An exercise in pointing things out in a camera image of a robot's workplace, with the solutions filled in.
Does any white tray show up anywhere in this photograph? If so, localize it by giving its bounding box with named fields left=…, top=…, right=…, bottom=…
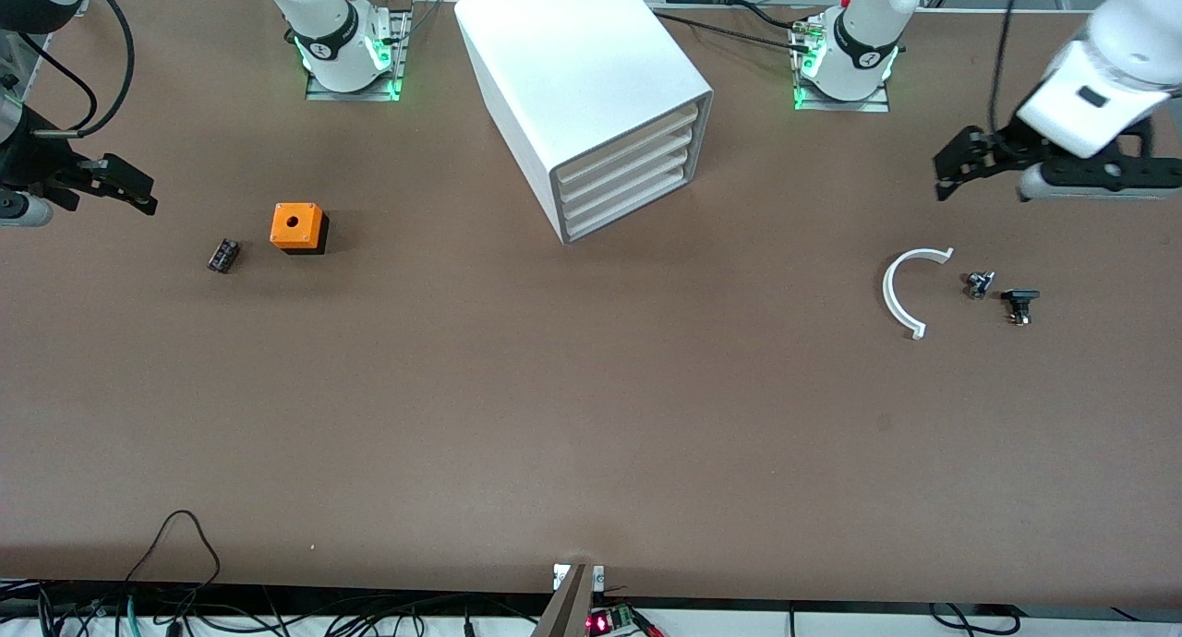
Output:
left=565, top=162, right=691, bottom=240

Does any orange button box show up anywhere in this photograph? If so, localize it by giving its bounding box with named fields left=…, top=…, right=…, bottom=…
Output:
left=270, top=202, right=330, bottom=256

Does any circuit board with red light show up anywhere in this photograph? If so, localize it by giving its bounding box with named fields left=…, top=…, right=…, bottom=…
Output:
left=586, top=605, right=666, bottom=637

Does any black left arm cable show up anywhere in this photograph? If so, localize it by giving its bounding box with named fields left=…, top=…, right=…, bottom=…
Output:
left=988, top=0, right=1026, bottom=139

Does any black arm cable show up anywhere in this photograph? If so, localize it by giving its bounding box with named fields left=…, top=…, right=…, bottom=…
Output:
left=988, top=0, right=1026, bottom=139
left=0, top=0, right=136, bottom=139

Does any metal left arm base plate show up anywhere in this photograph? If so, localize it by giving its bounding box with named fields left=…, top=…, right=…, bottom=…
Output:
left=790, top=14, right=892, bottom=114

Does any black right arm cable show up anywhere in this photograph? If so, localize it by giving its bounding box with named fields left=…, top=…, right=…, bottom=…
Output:
left=0, top=0, right=136, bottom=139

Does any black switch component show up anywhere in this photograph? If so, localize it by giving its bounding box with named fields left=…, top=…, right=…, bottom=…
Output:
left=1001, top=288, right=1042, bottom=327

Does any white plastic half ring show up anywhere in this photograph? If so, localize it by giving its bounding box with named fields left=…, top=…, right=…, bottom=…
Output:
left=882, top=247, right=955, bottom=342

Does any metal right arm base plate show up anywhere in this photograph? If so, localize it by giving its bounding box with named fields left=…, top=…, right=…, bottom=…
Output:
left=305, top=9, right=412, bottom=102

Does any short black table cable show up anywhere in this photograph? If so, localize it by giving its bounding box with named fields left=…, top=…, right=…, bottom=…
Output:
left=725, top=0, right=809, bottom=33

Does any long black table cable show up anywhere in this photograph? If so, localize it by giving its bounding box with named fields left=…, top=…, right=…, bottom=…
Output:
left=652, top=11, right=814, bottom=54

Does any black looped cable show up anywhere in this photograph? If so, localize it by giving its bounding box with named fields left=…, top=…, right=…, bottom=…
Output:
left=125, top=511, right=223, bottom=587

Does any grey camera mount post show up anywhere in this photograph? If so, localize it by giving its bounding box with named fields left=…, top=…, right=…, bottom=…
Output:
left=531, top=563, right=606, bottom=637

